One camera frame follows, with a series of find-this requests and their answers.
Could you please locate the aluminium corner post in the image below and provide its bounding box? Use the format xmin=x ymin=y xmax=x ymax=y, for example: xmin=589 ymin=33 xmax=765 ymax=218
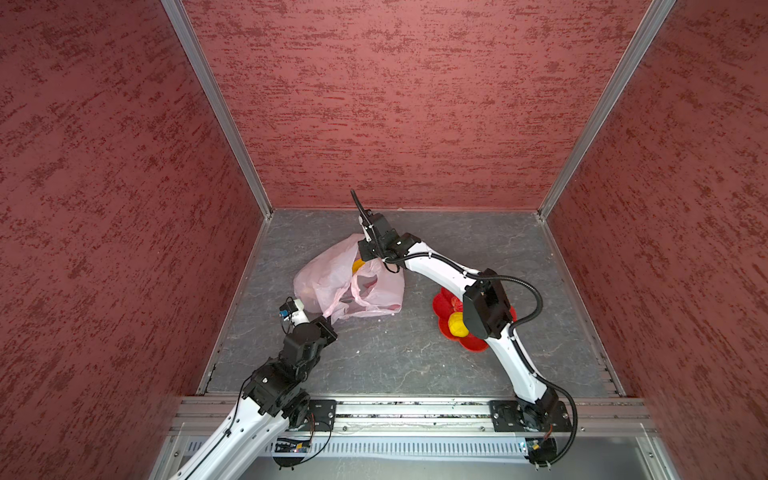
xmin=538 ymin=0 xmax=676 ymax=223
xmin=161 ymin=0 xmax=274 ymax=221

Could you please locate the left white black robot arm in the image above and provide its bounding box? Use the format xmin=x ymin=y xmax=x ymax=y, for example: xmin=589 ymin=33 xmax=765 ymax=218
xmin=172 ymin=316 xmax=337 ymax=479

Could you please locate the left aluminium corner post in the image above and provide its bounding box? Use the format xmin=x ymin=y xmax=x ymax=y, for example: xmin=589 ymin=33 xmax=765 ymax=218
xmin=161 ymin=0 xmax=274 ymax=221

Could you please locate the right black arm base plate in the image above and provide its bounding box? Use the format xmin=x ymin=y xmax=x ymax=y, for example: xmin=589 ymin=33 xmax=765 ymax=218
xmin=488 ymin=400 xmax=572 ymax=433

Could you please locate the black corrugated cable conduit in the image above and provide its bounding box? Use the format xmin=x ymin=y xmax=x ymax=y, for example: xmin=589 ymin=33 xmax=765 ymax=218
xmin=350 ymin=189 xmax=579 ymax=466

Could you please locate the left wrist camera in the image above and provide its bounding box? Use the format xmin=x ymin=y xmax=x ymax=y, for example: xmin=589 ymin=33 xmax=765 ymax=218
xmin=279 ymin=297 xmax=309 ymax=327

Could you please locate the yellow fake banana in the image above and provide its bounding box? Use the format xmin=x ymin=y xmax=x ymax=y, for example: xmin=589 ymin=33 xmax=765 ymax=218
xmin=352 ymin=259 xmax=365 ymax=274

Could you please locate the right aluminium corner post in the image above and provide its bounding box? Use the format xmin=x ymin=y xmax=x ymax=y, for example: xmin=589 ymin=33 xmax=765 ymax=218
xmin=538 ymin=0 xmax=676 ymax=223

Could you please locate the pink plastic bag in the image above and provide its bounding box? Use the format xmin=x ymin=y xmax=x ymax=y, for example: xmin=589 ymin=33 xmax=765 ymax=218
xmin=293 ymin=234 xmax=405 ymax=322

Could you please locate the yellow fake lemon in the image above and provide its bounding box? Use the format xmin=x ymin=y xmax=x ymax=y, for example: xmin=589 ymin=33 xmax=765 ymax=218
xmin=446 ymin=312 xmax=470 ymax=338

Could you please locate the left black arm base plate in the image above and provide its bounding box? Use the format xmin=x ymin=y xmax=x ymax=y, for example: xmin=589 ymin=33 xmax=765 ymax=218
xmin=299 ymin=398 xmax=338 ymax=432

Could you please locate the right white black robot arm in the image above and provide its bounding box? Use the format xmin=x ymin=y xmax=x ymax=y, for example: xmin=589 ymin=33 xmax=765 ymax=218
xmin=358 ymin=206 xmax=570 ymax=431

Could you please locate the perforated metal cable tray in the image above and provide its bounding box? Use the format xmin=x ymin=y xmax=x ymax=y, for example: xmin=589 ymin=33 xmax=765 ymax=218
xmin=259 ymin=437 xmax=528 ymax=462

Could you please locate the red flower-shaped plastic bowl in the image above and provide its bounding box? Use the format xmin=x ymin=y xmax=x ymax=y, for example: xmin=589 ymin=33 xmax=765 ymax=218
xmin=432 ymin=288 xmax=519 ymax=352

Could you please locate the aluminium mounting rail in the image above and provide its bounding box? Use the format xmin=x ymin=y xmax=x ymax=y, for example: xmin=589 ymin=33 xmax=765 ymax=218
xmin=170 ymin=394 xmax=655 ymax=438

